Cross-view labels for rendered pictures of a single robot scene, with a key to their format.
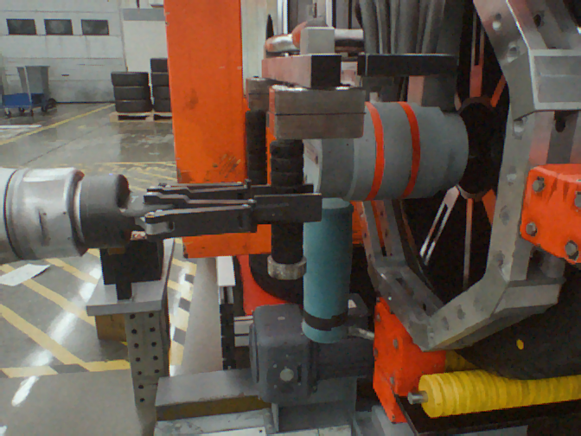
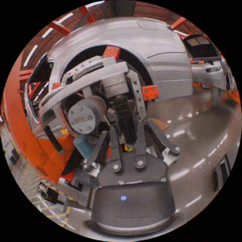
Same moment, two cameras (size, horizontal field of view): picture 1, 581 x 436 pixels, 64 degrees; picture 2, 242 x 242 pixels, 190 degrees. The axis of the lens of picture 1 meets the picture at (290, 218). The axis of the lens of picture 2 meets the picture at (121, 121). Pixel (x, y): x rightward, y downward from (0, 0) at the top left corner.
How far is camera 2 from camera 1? 0.48 m
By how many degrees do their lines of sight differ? 67
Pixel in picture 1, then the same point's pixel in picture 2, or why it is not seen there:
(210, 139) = (34, 151)
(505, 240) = (141, 103)
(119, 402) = (79, 211)
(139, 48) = (9, 151)
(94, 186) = (160, 206)
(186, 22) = (13, 121)
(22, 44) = not seen: outside the picture
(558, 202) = (150, 90)
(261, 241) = (62, 165)
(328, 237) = (87, 145)
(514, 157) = (137, 88)
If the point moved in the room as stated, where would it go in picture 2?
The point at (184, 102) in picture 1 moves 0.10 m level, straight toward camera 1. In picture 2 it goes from (23, 146) to (24, 145)
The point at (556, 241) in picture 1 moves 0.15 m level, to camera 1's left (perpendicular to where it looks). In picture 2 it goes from (152, 96) to (161, 105)
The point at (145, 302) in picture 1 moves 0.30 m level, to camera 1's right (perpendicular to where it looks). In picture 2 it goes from (65, 200) to (79, 173)
